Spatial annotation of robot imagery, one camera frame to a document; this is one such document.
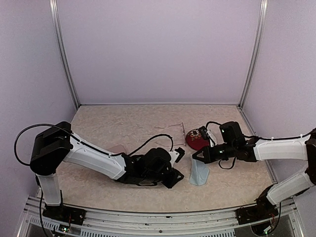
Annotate front aluminium rail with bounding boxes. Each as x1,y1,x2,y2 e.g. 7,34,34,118
14,197,305,237

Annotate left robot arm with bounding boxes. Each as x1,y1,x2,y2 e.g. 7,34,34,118
13,121,185,225

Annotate aluminium frame post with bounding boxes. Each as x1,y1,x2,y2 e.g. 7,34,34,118
238,0,269,110
49,0,81,110

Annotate red floral plate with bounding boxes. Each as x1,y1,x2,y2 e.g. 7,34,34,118
186,129,210,151

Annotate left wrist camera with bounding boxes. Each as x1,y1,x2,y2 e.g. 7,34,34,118
169,147,185,164

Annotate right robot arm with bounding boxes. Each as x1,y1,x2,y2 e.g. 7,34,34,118
192,121,316,225

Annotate small blue cleaning cloth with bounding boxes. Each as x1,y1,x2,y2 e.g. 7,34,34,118
189,159,209,186

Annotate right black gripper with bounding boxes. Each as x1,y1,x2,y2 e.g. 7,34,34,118
192,142,236,164

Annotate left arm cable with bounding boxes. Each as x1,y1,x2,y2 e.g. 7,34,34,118
13,123,175,167

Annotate clear pink glasses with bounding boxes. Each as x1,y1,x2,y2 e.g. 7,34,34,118
154,122,186,148

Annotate pink glasses case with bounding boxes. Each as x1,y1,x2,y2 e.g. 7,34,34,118
107,145,127,154

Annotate left aluminium frame post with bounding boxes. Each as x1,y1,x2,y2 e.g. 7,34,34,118
49,0,81,110

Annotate right aluminium frame post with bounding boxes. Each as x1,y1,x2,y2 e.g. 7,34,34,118
238,0,269,110

